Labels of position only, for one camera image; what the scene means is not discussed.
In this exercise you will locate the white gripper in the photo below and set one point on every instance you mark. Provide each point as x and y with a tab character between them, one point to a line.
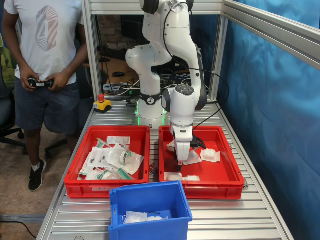
182	142

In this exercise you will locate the clear white bandage roll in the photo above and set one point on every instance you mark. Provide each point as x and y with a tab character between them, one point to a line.
156	218
135	217
210	155
193	157
172	177
191	178

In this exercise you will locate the black handheld controller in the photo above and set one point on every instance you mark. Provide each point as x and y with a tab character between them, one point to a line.
42	84

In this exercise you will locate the person left forearm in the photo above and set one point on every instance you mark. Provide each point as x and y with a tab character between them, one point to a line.
75	60

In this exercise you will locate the person right forearm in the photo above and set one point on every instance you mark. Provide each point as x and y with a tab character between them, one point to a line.
16	57

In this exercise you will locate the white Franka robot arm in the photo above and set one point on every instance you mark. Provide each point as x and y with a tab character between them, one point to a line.
182	107

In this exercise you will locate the red crate with bandages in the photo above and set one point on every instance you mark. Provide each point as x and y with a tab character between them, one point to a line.
215	172

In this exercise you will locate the yellow emergency stop button box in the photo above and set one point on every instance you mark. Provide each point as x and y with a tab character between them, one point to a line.
102	106

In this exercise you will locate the person left hand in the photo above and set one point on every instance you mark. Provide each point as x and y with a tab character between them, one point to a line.
62	82

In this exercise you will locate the person right hand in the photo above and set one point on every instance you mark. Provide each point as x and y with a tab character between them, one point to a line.
25	81

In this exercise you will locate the printed bandage packet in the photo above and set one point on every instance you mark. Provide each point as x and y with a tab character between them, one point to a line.
170	146

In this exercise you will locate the blue storage bin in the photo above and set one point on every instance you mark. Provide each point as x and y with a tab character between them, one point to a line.
150	197

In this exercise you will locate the large domed blister pack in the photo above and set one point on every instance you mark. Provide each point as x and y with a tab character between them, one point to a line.
127	157

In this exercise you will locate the packed green syringe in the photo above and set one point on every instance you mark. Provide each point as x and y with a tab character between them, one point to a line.
125	173

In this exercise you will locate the white printed flat packet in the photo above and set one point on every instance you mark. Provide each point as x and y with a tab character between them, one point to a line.
118	140

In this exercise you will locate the small green syringe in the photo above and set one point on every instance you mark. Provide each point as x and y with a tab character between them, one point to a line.
101	143

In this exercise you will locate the white flat needle blister pack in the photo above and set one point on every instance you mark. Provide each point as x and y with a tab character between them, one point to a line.
96	156

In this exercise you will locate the small packet green label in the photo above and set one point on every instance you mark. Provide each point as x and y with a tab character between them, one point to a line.
84	172

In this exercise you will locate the blue fabric backdrop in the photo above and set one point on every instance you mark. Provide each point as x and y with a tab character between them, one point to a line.
275	125

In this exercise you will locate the white tape roll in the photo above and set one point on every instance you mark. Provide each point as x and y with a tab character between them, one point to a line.
105	86

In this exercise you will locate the black computer mouse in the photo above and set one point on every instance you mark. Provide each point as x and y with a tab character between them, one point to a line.
118	74

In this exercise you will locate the red crate with syringe packs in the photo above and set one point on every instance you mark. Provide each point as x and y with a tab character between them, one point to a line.
75	190

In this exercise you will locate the wooden desk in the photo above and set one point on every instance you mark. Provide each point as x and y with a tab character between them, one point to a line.
120	65

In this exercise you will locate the person in white t-shirt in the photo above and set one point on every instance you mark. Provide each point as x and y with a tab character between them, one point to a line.
47	37

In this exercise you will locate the green printed banner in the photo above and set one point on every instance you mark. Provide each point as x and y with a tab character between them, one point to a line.
5	67

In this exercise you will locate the perforated metal bracket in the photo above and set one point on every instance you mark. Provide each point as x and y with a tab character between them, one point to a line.
153	170

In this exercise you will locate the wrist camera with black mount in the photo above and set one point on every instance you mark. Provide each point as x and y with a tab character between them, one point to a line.
198	143

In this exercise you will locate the aluminium cell frame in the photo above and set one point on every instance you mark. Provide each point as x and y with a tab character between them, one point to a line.
112	6

